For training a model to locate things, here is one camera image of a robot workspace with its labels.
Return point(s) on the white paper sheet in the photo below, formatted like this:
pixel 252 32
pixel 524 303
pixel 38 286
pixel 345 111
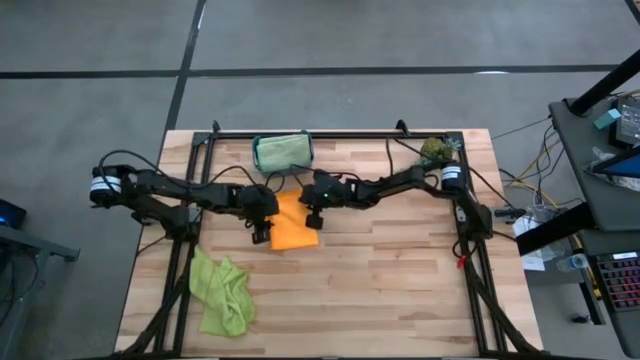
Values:
pixel 532 262

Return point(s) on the clear plastic bottle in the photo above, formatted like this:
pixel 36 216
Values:
pixel 575 262

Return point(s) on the dark grey side desk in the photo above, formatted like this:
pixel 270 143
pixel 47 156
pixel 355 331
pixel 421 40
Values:
pixel 600 200

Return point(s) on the lime green microfiber towel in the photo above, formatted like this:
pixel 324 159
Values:
pixel 220 300

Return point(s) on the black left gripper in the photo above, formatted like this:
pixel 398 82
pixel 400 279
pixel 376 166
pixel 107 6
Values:
pixel 260 202

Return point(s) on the small green succulent plant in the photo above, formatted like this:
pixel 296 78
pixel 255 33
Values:
pixel 435 149

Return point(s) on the black diagonal pole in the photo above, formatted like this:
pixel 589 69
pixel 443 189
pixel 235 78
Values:
pixel 605 82

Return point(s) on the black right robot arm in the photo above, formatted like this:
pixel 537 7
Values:
pixel 390 185

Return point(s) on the grey power strip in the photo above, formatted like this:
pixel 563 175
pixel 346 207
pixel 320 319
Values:
pixel 510 214

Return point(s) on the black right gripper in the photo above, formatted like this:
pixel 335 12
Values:
pixel 325 192

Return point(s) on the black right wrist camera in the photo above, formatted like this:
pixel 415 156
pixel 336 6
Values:
pixel 314 221

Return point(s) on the small teal box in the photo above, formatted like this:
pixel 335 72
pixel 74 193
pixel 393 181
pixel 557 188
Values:
pixel 607 119

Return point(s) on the orange microfiber towel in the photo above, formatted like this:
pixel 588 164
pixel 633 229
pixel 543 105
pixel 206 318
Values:
pixel 295 230

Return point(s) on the sage green microfiber towel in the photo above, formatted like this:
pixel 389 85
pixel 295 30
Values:
pixel 282 152

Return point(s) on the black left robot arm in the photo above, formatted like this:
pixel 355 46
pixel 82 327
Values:
pixel 165 190

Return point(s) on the blue-grey plastic bin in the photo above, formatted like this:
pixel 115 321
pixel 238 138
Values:
pixel 257 172

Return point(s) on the black computer tower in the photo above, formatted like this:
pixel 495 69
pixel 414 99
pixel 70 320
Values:
pixel 10 215

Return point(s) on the grey metal table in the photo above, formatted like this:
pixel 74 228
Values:
pixel 30 245

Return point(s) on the black electronic box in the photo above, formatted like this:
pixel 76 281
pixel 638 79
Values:
pixel 630 125

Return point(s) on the backlit black keyboard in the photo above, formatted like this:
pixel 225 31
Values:
pixel 620 282

